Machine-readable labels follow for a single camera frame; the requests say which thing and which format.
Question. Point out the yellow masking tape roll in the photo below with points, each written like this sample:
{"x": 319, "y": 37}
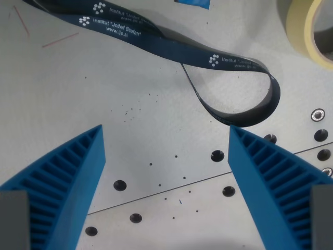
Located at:
{"x": 304, "y": 28}

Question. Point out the blue tape piece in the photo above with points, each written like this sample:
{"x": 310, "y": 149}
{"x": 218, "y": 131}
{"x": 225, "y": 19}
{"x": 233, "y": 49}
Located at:
{"x": 193, "y": 2}

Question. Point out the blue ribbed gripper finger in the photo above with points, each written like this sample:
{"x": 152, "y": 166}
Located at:
{"x": 249, "y": 182}
{"x": 78, "y": 182}

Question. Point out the silver socket head screw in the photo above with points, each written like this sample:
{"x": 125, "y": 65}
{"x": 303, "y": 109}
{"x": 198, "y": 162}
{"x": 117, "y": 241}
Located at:
{"x": 328, "y": 172}
{"x": 318, "y": 115}

